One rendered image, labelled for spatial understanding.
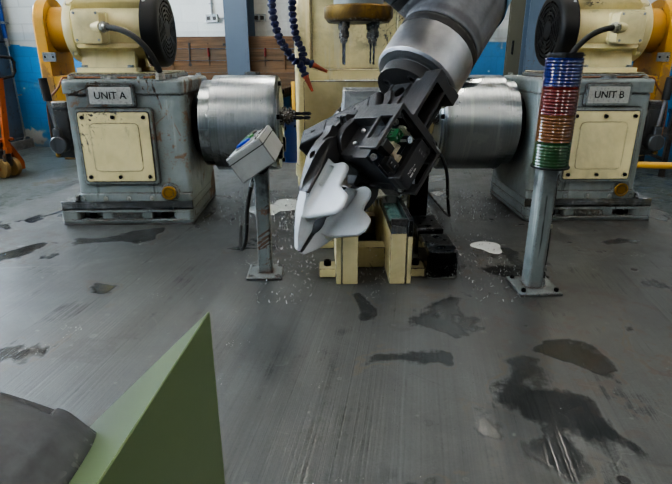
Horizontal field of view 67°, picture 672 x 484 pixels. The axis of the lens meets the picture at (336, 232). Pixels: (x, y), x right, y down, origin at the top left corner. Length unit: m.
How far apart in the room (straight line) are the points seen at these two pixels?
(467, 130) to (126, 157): 0.85
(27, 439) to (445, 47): 0.45
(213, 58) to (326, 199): 6.25
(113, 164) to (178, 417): 1.14
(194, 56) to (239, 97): 5.46
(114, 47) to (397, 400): 1.09
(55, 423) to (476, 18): 0.49
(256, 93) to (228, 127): 0.11
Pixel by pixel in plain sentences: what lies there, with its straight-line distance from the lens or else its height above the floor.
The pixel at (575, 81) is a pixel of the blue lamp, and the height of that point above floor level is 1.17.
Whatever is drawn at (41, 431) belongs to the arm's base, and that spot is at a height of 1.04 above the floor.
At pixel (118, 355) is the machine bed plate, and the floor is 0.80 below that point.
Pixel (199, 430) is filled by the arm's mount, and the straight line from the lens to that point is 0.32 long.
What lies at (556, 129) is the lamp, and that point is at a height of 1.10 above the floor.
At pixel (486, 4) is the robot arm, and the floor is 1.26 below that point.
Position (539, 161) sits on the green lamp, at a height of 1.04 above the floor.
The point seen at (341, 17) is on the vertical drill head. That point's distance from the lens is 1.38.
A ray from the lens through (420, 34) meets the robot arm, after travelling 0.54.
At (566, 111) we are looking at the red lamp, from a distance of 0.93.
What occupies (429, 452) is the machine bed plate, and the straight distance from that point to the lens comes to 0.62.
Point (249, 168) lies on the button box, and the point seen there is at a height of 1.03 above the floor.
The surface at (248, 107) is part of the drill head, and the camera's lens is 1.31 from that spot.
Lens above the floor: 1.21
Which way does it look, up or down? 19 degrees down
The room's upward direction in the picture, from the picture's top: straight up
